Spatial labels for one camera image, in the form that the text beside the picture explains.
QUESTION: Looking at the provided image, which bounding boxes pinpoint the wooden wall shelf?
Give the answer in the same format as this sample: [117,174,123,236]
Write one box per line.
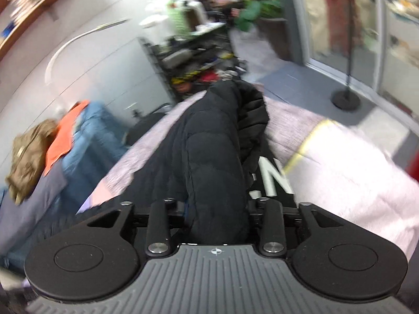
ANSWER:
[0,0,81,61]

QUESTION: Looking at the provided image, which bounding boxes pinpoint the orange cloth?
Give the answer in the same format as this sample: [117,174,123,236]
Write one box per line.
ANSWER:
[44,100,90,175]

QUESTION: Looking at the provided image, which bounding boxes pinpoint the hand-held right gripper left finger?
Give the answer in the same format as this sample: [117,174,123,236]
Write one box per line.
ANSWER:
[87,198,188,257]

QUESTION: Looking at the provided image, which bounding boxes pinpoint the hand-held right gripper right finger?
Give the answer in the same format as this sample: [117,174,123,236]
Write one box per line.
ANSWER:
[247,198,345,256]

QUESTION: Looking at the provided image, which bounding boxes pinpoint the glass door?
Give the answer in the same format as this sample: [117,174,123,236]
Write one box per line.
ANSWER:
[286,0,419,112]

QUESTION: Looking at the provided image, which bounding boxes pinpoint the black cluttered rack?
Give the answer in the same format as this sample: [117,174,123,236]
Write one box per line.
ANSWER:
[139,23,247,102]

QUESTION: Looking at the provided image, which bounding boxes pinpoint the black puffer jacket white letters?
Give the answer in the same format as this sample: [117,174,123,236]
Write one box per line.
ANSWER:
[75,80,295,246]

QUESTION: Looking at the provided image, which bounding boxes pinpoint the green potted plant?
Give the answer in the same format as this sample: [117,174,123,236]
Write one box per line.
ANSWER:
[234,0,284,31]

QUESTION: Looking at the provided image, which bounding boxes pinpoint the black quilted jacket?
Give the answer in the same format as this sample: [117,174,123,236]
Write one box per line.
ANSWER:
[234,81,271,171]

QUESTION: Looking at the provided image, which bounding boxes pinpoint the white leaf-print bed sheet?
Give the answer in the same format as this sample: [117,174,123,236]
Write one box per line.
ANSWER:
[75,91,419,252]

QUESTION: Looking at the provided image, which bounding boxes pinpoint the brown jacket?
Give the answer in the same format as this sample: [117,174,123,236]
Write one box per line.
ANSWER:
[6,119,59,205]

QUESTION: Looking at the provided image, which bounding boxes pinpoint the white arc lamp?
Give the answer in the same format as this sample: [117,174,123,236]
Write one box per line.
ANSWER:
[45,19,130,87]

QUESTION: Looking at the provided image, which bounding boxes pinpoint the grey cloth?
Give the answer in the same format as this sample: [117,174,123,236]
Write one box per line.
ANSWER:
[0,164,69,256]

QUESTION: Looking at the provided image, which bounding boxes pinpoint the black floor stand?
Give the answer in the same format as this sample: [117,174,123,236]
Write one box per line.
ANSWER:
[330,0,361,111]

